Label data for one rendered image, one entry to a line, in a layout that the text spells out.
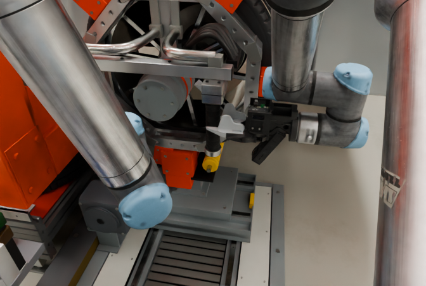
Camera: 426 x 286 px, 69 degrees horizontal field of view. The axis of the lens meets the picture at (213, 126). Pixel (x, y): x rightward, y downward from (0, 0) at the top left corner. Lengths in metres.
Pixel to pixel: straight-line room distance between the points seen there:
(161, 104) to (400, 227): 0.70
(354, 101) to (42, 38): 0.57
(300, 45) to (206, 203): 1.02
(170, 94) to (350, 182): 1.40
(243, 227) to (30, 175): 0.85
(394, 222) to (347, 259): 1.38
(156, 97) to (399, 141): 0.68
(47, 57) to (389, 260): 0.33
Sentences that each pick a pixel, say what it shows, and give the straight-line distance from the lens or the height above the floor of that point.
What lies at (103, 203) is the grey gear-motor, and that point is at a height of 0.40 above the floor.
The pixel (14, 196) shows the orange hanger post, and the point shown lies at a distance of 1.11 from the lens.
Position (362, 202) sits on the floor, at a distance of 1.90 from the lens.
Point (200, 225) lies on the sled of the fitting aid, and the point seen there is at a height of 0.16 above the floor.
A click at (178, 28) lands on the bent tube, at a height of 1.01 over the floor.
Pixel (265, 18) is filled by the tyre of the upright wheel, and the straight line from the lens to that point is 0.96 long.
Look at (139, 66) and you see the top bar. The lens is 0.77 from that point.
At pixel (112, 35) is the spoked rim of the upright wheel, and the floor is 0.95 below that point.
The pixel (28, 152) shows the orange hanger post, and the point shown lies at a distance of 1.08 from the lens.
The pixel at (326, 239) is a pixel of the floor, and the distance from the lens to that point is 1.66.
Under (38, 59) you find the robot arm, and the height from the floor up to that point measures 1.15.
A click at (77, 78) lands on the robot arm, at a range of 0.36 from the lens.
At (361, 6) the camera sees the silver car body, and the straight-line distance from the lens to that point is 1.11.
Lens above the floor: 1.26
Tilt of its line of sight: 33 degrees down
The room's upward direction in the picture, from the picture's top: straight up
